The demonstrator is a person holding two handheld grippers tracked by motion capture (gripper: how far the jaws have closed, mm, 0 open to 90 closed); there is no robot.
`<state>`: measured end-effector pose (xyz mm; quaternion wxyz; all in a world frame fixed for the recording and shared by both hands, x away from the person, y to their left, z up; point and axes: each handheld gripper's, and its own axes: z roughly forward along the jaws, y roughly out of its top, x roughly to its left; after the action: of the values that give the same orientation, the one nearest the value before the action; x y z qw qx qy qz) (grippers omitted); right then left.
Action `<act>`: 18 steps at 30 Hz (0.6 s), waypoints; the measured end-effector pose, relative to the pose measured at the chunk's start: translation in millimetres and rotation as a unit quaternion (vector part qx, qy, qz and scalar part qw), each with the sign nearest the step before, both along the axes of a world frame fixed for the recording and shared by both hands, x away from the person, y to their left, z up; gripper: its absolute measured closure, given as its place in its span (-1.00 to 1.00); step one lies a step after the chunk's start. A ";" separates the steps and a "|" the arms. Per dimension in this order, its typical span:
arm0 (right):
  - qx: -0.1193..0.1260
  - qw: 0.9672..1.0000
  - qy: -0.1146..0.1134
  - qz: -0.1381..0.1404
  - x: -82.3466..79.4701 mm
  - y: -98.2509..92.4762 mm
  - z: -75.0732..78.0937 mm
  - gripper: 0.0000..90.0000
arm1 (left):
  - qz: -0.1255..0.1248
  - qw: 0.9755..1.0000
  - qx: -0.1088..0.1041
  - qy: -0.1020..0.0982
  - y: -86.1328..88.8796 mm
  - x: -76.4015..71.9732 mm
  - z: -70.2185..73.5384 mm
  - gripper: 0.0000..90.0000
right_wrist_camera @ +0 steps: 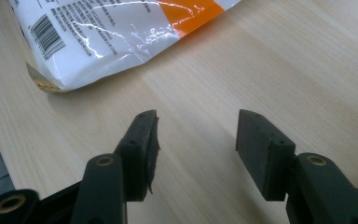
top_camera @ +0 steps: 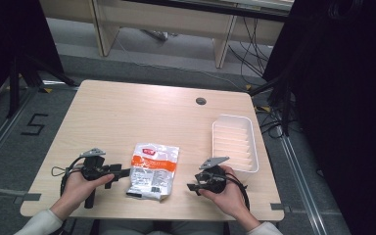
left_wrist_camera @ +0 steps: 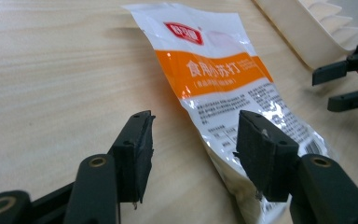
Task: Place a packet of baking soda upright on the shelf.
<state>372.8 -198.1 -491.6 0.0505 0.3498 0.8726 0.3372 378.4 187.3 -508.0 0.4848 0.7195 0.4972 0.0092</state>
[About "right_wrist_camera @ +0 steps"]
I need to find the white and orange plastic packet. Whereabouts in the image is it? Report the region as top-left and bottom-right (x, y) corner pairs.
(7, 0), (242, 94)

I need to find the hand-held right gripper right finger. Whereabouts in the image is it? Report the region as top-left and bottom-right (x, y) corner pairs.
(235, 108), (358, 224)

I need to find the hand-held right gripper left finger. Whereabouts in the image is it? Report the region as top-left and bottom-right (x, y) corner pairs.
(70, 109), (160, 224)

